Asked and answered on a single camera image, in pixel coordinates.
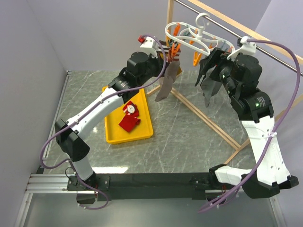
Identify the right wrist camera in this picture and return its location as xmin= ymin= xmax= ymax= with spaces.
xmin=227 ymin=36 xmax=256 ymax=60

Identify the white round clip hanger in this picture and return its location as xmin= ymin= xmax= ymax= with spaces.
xmin=165 ymin=13 xmax=235 ymax=66

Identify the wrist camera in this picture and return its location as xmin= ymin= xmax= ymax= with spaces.
xmin=138 ymin=35 xmax=159 ymax=58
xmin=227 ymin=36 xmax=256 ymax=60

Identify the grey sock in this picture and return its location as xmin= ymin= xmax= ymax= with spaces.
xmin=200 ymin=67 xmax=222 ymax=107
xmin=155 ymin=49 xmax=181 ymax=102

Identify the yellow plastic tray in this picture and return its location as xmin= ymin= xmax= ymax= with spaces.
xmin=105 ymin=89 xmax=153 ymax=144

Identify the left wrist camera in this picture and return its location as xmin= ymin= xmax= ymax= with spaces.
xmin=138 ymin=35 xmax=159 ymax=58

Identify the mustard yellow sock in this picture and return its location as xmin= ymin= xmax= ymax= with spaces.
xmin=177 ymin=67 xmax=182 ymax=76

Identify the red white patterned sock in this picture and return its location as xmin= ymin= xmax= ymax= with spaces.
xmin=123 ymin=101 xmax=139 ymax=117

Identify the metal hanging rod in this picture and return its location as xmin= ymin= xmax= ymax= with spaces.
xmin=176 ymin=0 xmax=303 ymax=78

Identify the aluminium rail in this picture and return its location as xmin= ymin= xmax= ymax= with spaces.
xmin=14 ymin=70 xmax=71 ymax=227

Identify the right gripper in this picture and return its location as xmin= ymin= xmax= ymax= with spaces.
xmin=199 ymin=47 xmax=239 ymax=98

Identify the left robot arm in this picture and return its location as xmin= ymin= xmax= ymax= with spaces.
xmin=55 ymin=44 xmax=166 ymax=190

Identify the wooden rack frame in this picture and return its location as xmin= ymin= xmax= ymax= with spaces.
xmin=146 ymin=0 xmax=303 ymax=165

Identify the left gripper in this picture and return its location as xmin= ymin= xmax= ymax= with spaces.
xmin=138 ymin=51 xmax=169 ymax=87

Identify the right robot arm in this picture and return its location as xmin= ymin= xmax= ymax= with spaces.
xmin=197 ymin=48 xmax=299 ymax=199

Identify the black base bar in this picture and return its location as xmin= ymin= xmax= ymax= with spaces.
xmin=66 ymin=172 xmax=240 ymax=204

